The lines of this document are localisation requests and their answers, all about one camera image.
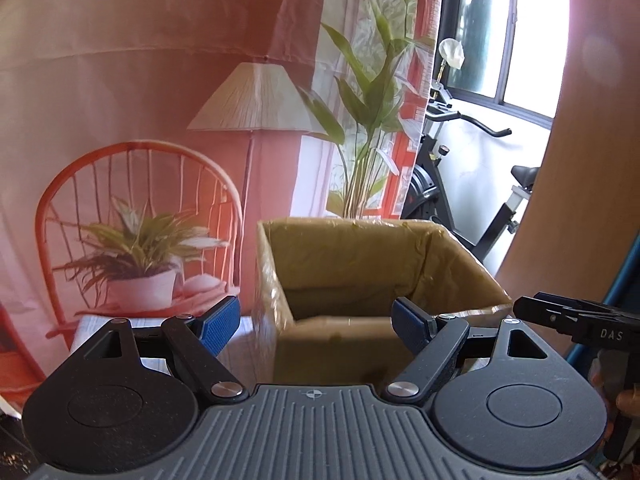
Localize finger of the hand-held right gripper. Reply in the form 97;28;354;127
512;296;640;347
534;291;621;312

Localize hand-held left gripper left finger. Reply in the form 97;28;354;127
75;296;251;403

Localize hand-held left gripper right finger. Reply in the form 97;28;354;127
377;297;551;403

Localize plastic-lined cardboard box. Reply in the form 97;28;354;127
252;217;513;386

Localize brown wooden board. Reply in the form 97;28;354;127
492;0;640;361

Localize black exercise bike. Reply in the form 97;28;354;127
400;80;543;266

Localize white cloth on rod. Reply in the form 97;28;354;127
439;37;465;70

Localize dark-framed window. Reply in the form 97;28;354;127
440;0;571;121

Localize printed backdrop cloth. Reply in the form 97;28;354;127
0;0;446;411

